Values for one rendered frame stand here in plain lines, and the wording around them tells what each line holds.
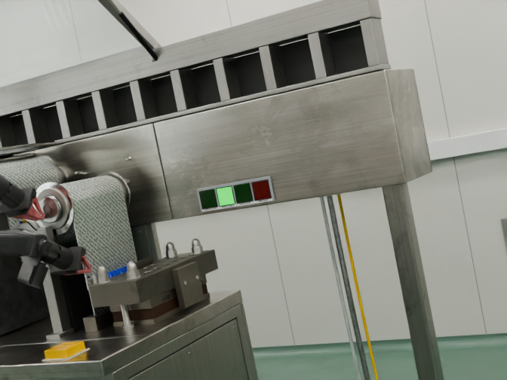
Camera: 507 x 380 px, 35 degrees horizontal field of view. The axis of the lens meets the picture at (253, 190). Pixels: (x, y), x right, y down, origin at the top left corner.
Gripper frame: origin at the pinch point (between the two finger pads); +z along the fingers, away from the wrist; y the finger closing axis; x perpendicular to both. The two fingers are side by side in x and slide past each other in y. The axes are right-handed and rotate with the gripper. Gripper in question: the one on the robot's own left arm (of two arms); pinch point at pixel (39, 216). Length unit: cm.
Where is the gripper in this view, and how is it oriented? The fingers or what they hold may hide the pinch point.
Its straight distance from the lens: 229.5
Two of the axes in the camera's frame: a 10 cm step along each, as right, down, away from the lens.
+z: 5.0, 5.2, 6.9
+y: 8.5, -1.7, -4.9
